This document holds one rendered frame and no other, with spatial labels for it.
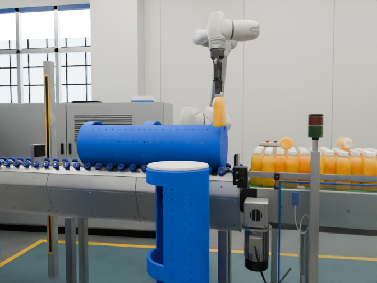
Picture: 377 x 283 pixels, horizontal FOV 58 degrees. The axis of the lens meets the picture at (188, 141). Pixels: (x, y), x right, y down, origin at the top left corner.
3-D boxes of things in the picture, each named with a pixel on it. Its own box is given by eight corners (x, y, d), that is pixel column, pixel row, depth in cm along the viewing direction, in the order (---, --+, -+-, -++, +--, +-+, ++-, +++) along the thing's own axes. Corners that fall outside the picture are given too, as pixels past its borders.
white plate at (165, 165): (183, 159, 172) (183, 161, 172) (135, 163, 155) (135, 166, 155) (221, 164, 150) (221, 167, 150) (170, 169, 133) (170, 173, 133)
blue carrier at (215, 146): (101, 161, 232) (99, 119, 228) (228, 165, 209) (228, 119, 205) (77, 170, 205) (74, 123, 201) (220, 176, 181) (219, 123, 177)
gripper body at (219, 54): (212, 54, 186) (212, 71, 186) (208, 49, 178) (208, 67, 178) (225, 52, 184) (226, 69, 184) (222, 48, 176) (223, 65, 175)
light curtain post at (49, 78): (53, 275, 272) (47, 62, 263) (59, 276, 270) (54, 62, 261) (47, 278, 266) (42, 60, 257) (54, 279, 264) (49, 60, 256)
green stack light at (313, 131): (307, 136, 150) (307, 125, 150) (322, 136, 148) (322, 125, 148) (308, 137, 144) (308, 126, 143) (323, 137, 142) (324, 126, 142)
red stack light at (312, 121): (307, 125, 150) (307, 116, 149) (322, 125, 148) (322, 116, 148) (308, 125, 143) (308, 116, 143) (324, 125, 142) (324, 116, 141)
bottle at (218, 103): (218, 127, 184) (217, 96, 184) (228, 126, 179) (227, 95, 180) (210, 126, 179) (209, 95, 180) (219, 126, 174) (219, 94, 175)
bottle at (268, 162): (265, 187, 170) (265, 154, 169) (259, 185, 176) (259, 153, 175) (277, 186, 171) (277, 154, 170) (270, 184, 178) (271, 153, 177)
